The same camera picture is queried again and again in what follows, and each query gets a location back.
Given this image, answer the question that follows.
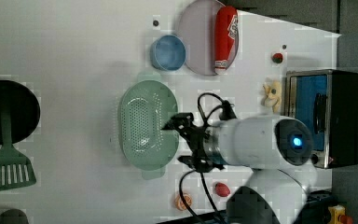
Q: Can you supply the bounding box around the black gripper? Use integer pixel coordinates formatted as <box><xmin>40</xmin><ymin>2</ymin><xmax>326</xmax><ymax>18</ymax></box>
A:
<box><xmin>162</xmin><ymin>113</ymin><xmax>214</xmax><ymax>173</ymax></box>

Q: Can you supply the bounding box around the green oval plastic strainer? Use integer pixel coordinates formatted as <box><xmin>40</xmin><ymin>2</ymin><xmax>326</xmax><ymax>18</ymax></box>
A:
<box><xmin>117</xmin><ymin>72</ymin><xmax>179</xmax><ymax>180</ymax></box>

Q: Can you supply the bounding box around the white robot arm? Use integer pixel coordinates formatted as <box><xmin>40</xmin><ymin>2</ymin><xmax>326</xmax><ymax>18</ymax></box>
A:
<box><xmin>162</xmin><ymin>113</ymin><xmax>317</xmax><ymax>224</ymax></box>

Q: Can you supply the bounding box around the red toy strawberry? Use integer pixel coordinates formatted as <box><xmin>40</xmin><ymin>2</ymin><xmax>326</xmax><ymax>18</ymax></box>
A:
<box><xmin>214</xmin><ymin>182</ymin><xmax>231</xmax><ymax>197</ymax></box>

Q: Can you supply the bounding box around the toy orange half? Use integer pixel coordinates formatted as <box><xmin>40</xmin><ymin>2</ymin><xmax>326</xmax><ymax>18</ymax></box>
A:
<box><xmin>174</xmin><ymin>192</ymin><xmax>192</xmax><ymax>211</ymax></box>

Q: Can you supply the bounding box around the blue plastic bowl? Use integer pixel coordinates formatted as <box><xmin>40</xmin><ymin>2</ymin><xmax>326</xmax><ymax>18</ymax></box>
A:
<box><xmin>150</xmin><ymin>35</ymin><xmax>186</xmax><ymax>71</ymax></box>

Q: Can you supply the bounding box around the cream plush toy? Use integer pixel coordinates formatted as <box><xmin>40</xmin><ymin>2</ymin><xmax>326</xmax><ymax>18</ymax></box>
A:
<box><xmin>263</xmin><ymin>80</ymin><xmax>282</xmax><ymax>113</ymax></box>

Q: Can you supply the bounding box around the lilac round plate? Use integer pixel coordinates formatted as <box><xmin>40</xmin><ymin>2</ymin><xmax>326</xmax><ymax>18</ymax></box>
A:
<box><xmin>176</xmin><ymin>0</ymin><xmax>240</xmax><ymax>76</ymax></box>

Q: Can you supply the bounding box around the small red toy tomato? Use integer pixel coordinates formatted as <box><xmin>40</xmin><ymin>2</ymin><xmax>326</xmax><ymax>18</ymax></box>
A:
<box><xmin>272</xmin><ymin>53</ymin><xmax>283</xmax><ymax>63</ymax></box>

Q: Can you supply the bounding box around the red plush ketchup bottle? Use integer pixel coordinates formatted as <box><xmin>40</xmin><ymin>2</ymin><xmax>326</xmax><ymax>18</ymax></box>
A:
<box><xmin>214</xmin><ymin>6</ymin><xmax>238</xmax><ymax>75</ymax></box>

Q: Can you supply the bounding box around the black silver toaster oven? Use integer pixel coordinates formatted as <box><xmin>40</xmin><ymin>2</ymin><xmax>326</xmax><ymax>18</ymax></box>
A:
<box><xmin>284</xmin><ymin>69</ymin><xmax>358</xmax><ymax>169</ymax></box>

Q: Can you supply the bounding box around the black frying pan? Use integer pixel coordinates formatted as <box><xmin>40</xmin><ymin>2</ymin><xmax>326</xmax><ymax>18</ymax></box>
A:
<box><xmin>0</xmin><ymin>80</ymin><xmax>40</xmax><ymax>145</ymax></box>

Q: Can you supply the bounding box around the yellow red emergency button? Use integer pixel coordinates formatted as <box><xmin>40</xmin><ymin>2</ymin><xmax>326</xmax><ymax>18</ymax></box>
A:
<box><xmin>328</xmin><ymin>205</ymin><xmax>353</xmax><ymax>224</ymax></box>

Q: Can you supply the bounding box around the green slotted spatula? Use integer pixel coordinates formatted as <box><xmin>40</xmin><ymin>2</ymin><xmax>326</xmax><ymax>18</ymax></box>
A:
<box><xmin>0</xmin><ymin>96</ymin><xmax>36</xmax><ymax>191</ymax></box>

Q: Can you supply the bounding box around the grey rounded object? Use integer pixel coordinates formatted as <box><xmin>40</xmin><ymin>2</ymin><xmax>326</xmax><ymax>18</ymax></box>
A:
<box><xmin>0</xmin><ymin>209</ymin><xmax>29</xmax><ymax>224</ymax></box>

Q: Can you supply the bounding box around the blue metal frame rail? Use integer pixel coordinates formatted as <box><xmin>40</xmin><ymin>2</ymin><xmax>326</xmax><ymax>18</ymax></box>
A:
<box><xmin>159</xmin><ymin>189</ymin><xmax>337</xmax><ymax>224</ymax></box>

